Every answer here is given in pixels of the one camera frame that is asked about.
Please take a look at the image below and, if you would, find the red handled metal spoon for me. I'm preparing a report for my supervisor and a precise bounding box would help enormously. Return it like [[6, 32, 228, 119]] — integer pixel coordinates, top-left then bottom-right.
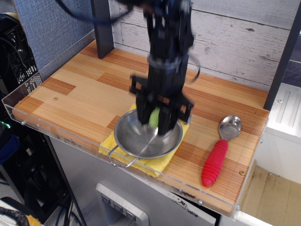
[[201, 115, 242, 187]]

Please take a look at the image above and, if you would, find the right dark frame post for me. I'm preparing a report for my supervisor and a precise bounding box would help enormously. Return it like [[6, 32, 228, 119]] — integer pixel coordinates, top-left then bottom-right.
[[263, 3, 301, 111]]

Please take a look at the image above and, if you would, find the left dark frame post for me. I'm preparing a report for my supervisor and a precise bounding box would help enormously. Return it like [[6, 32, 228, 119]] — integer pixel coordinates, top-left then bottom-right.
[[90, 0, 114, 59]]

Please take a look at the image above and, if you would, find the blue fabric partition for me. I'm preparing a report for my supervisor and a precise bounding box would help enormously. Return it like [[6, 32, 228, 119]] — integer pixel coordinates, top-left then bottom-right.
[[13, 0, 95, 77]]

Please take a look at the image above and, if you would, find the black perforated crate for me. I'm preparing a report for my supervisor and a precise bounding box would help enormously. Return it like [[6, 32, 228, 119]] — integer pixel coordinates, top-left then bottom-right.
[[0, 13, 42, 97]]

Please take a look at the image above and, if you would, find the green toy broccoli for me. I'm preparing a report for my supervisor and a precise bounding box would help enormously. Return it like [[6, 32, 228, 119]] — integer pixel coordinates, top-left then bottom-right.
[[148, 107, 160, 128]]

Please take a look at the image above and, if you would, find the grey button panel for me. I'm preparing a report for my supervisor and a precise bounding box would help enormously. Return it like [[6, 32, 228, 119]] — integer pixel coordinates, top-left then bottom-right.
[[95, 183, 149, 226]]

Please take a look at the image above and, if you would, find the steel bowl with handles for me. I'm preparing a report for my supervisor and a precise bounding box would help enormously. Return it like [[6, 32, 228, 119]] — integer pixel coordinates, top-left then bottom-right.
[[108, 105, 189, 168]]

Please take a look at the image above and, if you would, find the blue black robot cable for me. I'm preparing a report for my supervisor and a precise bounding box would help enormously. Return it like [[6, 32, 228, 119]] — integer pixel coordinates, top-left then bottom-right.
[[55, 0, 135, 24]]

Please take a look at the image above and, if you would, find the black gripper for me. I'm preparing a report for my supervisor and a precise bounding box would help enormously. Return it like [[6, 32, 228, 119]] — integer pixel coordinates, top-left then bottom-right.
[[130, 58, 194, 136]]

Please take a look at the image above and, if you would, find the white side unit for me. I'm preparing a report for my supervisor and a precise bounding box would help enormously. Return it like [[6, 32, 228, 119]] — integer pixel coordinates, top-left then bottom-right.
[[255, 83, 301, 184]]

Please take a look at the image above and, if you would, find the clear acrylic edge guard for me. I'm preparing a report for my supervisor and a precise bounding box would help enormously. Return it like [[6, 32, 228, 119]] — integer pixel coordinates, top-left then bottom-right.
[[1, 32, 269, 221]]

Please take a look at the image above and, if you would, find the stainless toy cabinet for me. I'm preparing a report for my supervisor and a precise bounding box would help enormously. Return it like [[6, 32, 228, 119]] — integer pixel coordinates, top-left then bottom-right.
[[50, 138, 220, 226]]

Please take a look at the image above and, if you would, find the dark frame post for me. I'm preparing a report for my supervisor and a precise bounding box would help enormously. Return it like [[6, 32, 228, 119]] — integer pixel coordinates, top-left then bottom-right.
[[263, 3, 301, 111], [90, 0, 114, 59]]

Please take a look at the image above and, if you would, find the yellow cloth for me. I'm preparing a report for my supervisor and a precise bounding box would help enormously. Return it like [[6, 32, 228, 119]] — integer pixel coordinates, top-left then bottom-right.
[[98, 104, 190, 178]]

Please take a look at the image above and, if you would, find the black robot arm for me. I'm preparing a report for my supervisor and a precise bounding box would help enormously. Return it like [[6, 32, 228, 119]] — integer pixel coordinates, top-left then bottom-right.
[[120, 0, 194, 136]]

